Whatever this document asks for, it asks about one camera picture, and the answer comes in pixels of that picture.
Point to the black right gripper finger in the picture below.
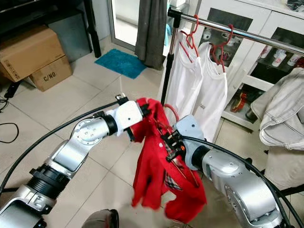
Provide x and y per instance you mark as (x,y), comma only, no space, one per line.
(168,138)
(173,154)

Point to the red shirt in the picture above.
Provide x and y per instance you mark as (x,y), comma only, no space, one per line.
(152,171)

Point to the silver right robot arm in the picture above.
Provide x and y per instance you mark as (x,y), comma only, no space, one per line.
(242,190)

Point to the white t-shirt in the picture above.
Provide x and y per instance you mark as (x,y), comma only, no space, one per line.
(183,80)
(213,99)

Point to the teal floor mat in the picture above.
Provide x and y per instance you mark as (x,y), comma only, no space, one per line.
(121,63)

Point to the red black shelf object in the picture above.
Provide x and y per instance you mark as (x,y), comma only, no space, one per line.
(241,102)

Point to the grey robot foot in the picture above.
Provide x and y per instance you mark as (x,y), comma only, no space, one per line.
(100,219)

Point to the grey curtain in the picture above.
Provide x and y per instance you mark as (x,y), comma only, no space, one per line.
(151,33)

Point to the beige denim garment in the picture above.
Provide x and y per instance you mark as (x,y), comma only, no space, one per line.
(282,114)

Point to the black power adapter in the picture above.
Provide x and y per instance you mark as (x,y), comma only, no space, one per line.
(13,90)

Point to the steel clothes rack black stand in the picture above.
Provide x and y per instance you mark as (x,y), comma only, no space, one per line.
(247,33)

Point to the large plain cardboard box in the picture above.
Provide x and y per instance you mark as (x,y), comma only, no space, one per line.
(28,50)

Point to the black furniture unit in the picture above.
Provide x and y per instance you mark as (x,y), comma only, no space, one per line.
(47,12)

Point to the white glass door cabinet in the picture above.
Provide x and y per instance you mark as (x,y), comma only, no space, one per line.
(266,14)

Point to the dark grey bundled object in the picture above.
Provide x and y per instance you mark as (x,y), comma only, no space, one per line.
(295,4)

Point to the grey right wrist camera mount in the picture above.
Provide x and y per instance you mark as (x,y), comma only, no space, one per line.
(190,130)

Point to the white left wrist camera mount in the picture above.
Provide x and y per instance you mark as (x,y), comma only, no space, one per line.
(129,115)

